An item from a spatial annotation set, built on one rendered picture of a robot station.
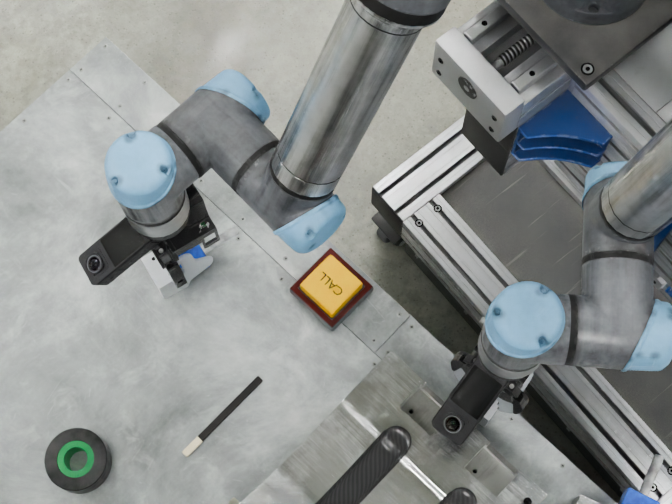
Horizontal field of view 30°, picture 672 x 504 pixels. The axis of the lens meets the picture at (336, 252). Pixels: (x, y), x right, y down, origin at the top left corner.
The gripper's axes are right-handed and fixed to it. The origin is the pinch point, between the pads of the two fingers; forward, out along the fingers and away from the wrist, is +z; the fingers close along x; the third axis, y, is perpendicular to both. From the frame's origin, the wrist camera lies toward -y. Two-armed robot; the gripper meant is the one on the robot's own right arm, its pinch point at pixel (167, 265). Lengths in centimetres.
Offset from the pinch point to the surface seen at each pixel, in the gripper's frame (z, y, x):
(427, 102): 85, 66, 30
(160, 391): 4.5, -9.2, -13.1
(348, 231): 85, 37, 15
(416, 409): -1.7, 17.2, -33.7
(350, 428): -4.1, 8.7, -31.7
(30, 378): 4.5, -22.9, -2.4
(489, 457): -1.7, 21.6, -43.6
